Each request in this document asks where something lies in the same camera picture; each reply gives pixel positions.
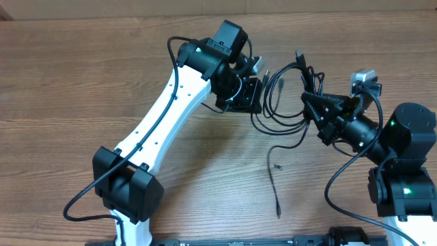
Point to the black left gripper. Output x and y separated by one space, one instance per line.
250 98

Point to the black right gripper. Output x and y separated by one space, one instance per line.
334 121

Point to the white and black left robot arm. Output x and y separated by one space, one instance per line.
126 176

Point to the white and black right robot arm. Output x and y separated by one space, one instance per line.
399 185

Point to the small black debris speck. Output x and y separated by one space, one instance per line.
278 166

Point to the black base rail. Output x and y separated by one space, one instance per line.
342 235

